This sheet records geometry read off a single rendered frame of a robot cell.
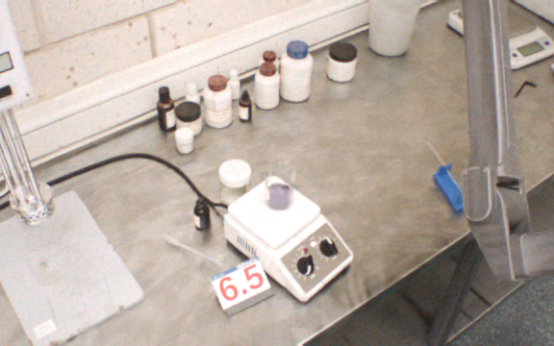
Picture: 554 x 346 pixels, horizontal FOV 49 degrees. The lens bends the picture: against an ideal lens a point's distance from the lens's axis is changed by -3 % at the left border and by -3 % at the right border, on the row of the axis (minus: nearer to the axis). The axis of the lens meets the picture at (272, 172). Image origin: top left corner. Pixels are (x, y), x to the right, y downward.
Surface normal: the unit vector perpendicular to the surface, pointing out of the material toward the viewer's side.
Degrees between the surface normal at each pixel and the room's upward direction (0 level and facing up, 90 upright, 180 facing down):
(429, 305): 0
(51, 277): 0
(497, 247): 58
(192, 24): 90
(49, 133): 90
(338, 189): 0
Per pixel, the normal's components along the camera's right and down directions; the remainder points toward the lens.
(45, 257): 0.02, -0.71
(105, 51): 0.59, 0.58
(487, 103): -0.69, -0.11
